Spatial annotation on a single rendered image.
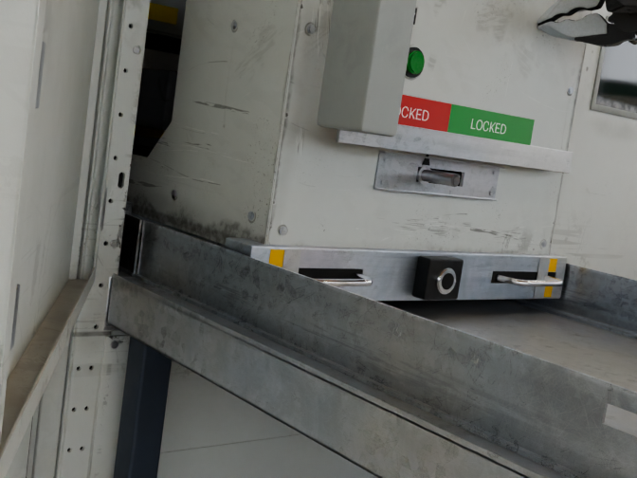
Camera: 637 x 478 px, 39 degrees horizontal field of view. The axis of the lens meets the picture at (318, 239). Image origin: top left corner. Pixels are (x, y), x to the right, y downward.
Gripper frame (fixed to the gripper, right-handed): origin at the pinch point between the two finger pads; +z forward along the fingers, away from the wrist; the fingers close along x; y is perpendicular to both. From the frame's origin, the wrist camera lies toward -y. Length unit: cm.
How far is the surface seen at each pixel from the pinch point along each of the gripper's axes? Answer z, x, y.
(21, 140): -5, -22, -83
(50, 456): 48, -49, -42
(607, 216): 12, -23, 55
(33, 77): -6, -19, -82
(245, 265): 18, -28, -40
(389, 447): -3, -43, -50
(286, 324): 12, -34, -42
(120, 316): 39, -33, -38
